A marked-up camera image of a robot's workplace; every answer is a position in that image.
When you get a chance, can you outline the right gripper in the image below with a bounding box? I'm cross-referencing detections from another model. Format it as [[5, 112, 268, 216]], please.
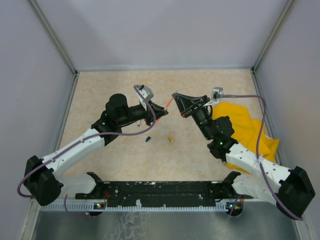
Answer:
[[173, 92, 214, 140]]

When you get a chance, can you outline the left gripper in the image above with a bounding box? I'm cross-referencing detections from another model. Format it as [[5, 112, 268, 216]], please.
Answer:
[[118, 100, 169, 126]]

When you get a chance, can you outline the orange pen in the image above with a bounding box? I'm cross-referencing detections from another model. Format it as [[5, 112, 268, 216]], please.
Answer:
[[156, 97, 173, 124]]

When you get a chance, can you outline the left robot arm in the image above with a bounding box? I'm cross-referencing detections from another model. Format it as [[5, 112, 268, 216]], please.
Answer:
[[17, 93, 168, 206]]

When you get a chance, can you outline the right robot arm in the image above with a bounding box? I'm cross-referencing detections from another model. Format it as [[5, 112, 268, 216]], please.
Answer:
[[172, 92, 316, 221]]

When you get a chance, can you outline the yellow cloth bag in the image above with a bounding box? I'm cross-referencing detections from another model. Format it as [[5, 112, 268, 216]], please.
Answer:
[[212, 102, 280, 163]]

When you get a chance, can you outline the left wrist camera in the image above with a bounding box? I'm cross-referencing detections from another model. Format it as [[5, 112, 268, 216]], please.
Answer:
[[135, 84, 154, 110]]

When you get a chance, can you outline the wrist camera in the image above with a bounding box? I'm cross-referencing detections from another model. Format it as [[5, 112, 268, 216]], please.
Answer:
[[135, 84, 154, 110], [203, 86, 224, 107]]

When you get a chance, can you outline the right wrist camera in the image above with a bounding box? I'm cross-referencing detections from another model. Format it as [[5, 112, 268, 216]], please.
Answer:
[[203, 86, 224, 107]]

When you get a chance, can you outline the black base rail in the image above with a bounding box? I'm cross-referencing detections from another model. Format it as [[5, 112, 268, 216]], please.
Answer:
[[75, 181, 237, 208]]

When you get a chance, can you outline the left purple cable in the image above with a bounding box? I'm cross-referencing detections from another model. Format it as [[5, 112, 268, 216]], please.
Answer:
[[16, 84, 157, 220]]

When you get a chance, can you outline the white slotted cable duct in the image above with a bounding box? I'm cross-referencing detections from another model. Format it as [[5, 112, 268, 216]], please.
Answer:
[[39, 201, 243, 213]]

